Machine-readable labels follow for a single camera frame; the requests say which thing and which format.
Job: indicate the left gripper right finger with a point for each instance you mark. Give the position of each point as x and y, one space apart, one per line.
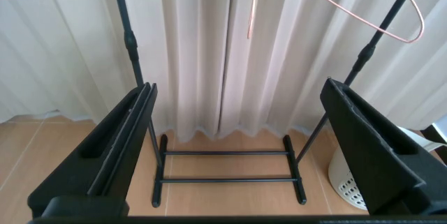
377 168

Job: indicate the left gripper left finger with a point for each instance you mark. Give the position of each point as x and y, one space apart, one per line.
66 192

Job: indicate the pink clothes hanger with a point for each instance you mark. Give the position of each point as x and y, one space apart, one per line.
356 14
252 7

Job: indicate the white laundry basket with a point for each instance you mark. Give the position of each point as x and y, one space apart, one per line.
344 182

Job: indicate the black clothes rack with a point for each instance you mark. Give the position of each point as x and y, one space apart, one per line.
227 153

